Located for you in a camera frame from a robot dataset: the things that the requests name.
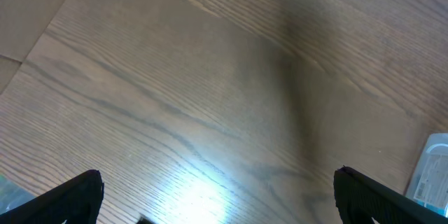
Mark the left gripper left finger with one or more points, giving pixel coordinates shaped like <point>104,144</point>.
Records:
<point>75,201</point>

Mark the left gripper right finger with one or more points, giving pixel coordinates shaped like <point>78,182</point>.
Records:
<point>361,200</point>

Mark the clear plastic container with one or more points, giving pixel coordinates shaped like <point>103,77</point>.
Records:
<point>428,184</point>

